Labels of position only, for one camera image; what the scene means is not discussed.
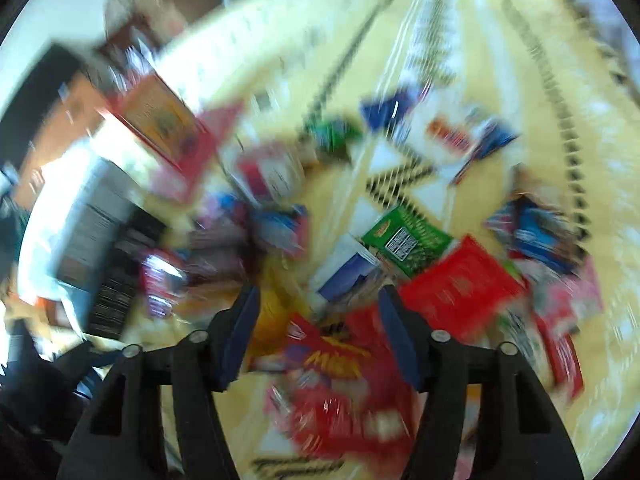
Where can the flat red packet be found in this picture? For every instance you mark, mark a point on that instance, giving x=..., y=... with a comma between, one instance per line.
x=460, y=285

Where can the red orange carton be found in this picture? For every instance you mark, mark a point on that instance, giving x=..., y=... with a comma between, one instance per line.
x=155, y=115

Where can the red candy packet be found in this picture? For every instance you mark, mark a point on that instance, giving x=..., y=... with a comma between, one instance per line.
x=330, y=395

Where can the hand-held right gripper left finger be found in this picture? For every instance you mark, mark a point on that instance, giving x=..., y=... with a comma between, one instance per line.
x=240, y=340

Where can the green snack packet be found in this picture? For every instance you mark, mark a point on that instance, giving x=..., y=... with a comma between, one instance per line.
x=410, y=240

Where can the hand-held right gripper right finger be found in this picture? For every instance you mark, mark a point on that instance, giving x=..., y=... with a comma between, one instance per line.
x=400, y=345

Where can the black printed box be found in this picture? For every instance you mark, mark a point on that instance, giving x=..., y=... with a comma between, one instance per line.
x=115, y=285

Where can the white cardboard box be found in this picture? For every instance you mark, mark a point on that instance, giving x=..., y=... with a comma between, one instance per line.
x=95, y=195

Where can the pile of assorted snack packets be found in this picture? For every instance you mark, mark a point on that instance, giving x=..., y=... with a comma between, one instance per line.
x=540, y=235

